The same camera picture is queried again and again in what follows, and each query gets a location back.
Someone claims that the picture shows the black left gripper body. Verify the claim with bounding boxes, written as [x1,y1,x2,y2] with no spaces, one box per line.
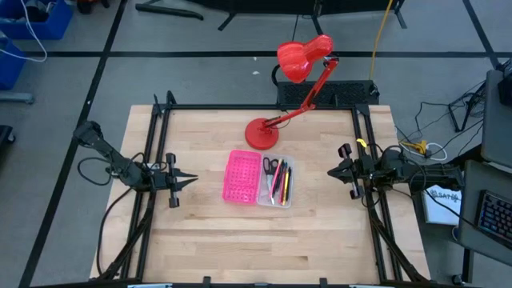
[150,153,180,209]

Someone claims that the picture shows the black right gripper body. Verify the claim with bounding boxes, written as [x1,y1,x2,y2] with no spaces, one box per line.
[338,142,380,201]

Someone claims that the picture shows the pink pencil box lid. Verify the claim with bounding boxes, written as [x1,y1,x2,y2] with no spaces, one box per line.
[222,149,262,206]

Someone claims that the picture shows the black handled scissors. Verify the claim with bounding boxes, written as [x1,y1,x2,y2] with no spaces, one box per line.
[262,156,280,204]

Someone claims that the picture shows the clear pencil box base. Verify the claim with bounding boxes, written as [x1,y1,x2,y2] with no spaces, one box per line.
[255,153,296,210]

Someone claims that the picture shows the yellow power plug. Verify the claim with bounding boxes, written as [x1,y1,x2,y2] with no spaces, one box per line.
[399,139,429,156]

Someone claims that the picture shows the black perforated case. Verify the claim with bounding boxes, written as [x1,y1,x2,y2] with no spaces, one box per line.
[277,79,380,108]

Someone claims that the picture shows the white paper with writing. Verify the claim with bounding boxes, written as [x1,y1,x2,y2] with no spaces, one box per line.
[422,184,463,227]

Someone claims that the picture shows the grey desk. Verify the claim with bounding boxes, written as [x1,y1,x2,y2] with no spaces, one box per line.
[458,159,512,268]

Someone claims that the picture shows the red desk lamp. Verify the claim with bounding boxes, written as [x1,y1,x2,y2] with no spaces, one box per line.
[244,34,340,151]

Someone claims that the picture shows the backlit computer keyboard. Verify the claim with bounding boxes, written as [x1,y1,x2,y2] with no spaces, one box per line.
[475,190,512,246]

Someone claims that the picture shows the black floor bar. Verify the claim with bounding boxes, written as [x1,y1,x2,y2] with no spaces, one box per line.
[134,2,205,21]

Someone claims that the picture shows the black partition screen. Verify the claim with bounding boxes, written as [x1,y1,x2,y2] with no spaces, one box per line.
[187,0,408,31]

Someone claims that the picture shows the blue storage bin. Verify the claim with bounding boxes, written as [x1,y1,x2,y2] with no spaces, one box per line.
[0,38,27,91]
[0,0,74,41]

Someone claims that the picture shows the black table frame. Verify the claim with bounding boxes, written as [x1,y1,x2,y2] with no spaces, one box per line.
[90,90,431,288]

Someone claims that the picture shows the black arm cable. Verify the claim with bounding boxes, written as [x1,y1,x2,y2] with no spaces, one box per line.
[95,186,135,277]
[76,156,118,187]

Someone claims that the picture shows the yellow hanging cable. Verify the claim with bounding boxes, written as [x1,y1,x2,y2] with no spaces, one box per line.
[368,0,395,81]

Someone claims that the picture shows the white floor cable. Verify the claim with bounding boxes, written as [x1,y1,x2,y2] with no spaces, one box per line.
[0,0,48,63]

